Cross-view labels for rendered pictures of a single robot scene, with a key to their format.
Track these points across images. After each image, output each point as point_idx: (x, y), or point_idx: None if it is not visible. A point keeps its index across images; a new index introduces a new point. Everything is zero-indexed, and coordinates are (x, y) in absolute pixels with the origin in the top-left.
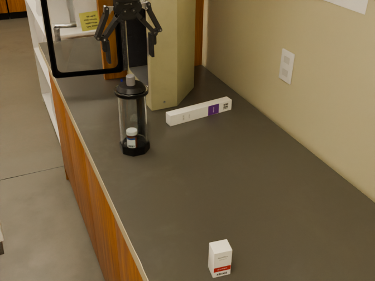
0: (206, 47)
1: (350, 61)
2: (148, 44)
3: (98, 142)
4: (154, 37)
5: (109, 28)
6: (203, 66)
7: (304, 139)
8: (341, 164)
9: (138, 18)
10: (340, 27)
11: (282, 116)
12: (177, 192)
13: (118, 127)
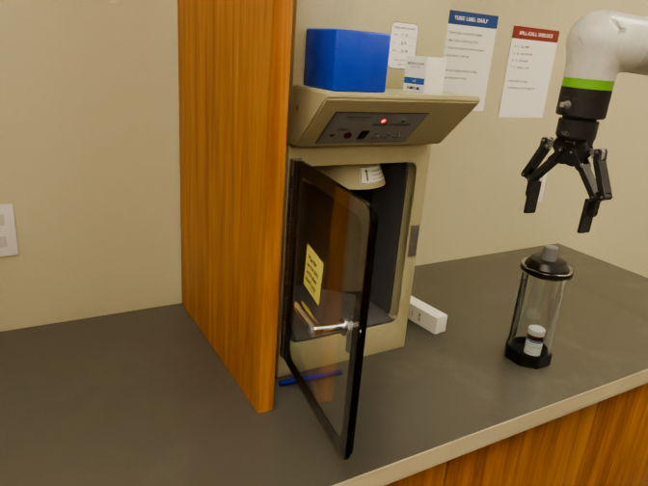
0: (180, 268)
1: (471, 155)
2: (529, 199)
3: (536, 391)
4: None
5: (595, 179)
6: None
7: (424, 260)
8: (468, 250)
9: (553, 163)
10: (459, 129)
11: None
12: (587, 327)
13: (479, 375)
